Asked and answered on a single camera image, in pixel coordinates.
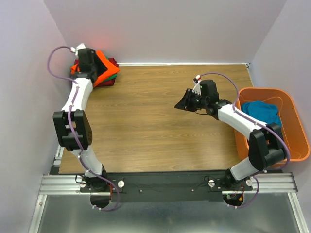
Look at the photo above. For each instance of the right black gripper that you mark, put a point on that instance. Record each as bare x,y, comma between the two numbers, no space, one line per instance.
184,103

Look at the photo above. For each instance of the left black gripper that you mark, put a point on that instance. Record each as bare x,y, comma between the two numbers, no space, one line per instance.
101,67

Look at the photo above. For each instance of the orange t shirt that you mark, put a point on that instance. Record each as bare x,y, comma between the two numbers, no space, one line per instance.
74,70

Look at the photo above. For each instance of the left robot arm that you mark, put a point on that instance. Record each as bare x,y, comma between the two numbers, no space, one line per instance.
72,127

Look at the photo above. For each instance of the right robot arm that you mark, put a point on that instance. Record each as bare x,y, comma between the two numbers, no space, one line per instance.
266,146

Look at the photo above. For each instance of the dark red folded t shirt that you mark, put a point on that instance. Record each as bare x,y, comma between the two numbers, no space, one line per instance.
102,82

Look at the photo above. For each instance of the green folded t shirt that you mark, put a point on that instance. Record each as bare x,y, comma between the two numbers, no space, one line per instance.
111,77

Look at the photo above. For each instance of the blue crumpled t shirt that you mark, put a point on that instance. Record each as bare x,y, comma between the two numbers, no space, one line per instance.
262,111

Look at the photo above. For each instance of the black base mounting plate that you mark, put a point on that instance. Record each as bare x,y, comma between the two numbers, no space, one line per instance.
206,185

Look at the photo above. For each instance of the orange plastic laundry basket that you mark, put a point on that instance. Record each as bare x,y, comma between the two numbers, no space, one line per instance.
292,128

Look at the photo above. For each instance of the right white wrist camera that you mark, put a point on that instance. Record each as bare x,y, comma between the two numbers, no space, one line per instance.
197,88

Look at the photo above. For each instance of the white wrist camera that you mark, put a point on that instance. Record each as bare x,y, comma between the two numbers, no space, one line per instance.
197,88
74,50

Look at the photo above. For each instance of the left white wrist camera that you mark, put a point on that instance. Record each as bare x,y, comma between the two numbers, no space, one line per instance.
74,50

